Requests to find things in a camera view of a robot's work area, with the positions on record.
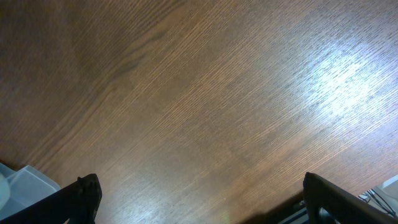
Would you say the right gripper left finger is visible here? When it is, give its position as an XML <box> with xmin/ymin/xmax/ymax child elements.
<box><xmin>1</xmin><ymin>174</ymin><xmax>102</xmax><ymax>224</ymax></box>

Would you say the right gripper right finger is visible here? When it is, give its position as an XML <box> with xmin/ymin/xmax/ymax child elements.
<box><xmin>303</xmin><ymin>172</ymin><xmax>397</xmax><ymax>224</ymax></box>

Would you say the clear plastic storage bin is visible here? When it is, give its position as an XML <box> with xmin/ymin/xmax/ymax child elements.
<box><xmin>1</xmin><ymin>164</ymin><xmax>60</xmax><ymax>220</ymax></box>

